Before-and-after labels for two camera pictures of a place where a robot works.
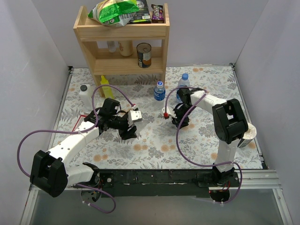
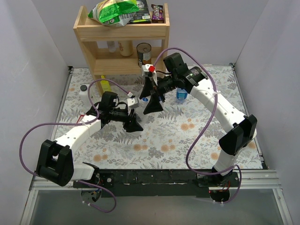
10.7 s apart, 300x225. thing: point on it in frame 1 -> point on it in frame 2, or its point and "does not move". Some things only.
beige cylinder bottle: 126,48 does not move
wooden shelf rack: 89,30 does not move
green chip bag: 114,13 does not move
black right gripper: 179,116 -> 154,88
